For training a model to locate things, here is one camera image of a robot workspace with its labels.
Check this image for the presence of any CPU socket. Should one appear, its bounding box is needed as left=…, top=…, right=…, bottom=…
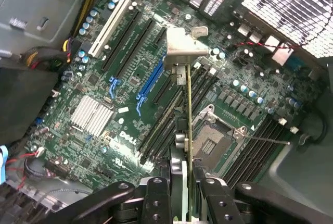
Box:
left=191, top=104, right=248, bottom=169

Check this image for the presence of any thin metal locking lever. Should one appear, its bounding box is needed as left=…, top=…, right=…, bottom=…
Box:
left=235, top=126, right=291, bottom=145

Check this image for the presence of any open black PC case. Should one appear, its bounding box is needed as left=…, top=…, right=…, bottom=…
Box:
left=0, top=0, right=333, bottom=224

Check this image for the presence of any silver finned chipset heatsink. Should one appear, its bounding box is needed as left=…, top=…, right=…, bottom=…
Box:
left=69, top=95, right=115, bottom=138

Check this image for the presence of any long black expansion slot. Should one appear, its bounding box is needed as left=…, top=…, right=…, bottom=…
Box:
left=152, top=77, right=182, bottom=105
left=100, top=9, right=141, bottom=71
left=109, top=18, right=156, bottom=99

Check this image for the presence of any green Dell motherboard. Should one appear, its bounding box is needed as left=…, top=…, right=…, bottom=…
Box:
left=33, top=0, right=321, bottom=191

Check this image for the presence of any blue expansion slot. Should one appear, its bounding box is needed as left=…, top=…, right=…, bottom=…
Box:
left=135, top=54, right=168, bottom=117

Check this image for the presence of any short black expansion slot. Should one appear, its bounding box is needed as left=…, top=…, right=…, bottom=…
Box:
left=152, top=27, right=168, bottom=48

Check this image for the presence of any black plastic shroud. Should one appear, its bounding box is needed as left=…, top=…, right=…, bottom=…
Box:
left=0, top=66, right=59, bottom=144

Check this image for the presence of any white expansion slot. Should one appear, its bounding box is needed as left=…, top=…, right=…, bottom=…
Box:
left=87, top=0, right=131, bottom=58

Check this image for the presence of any grey power supply unit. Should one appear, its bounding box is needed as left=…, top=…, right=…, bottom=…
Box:
left=0, top=0, right=89, bottom=58

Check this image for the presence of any thin red wire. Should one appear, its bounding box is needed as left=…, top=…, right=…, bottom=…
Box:
left=5, top=147, right=45, bottom=191

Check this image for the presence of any blue flat wire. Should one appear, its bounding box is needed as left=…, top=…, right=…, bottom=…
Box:
left=0, top=144, right=7, bottom=183

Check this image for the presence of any red black twisted wire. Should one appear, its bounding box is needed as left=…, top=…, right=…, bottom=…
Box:
left=235, top=0, right=333, bottom=54

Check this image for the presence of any multicolour power wire bundle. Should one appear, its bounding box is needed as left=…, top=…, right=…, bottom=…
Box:
left=24, top=38, right=82, bottom=69

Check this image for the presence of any yellow black power wire bundle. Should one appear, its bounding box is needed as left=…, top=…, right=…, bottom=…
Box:
left=71, top=0, right=122, bottom=39

